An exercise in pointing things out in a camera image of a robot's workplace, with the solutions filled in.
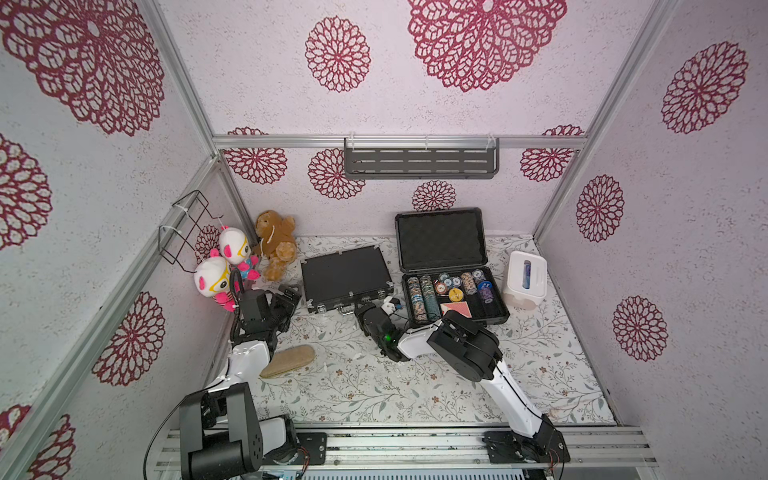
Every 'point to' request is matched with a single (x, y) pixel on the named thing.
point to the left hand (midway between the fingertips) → (298, 296)
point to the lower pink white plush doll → (212, 279)
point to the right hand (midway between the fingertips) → (349, 300)
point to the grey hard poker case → (442, 255)
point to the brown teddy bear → (276, 241)
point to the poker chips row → (426, 294)
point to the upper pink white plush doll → (236, 248)
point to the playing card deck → (460, 307)
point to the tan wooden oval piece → (288, 359)
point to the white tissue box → (526, 279)
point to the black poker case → (339, 281)
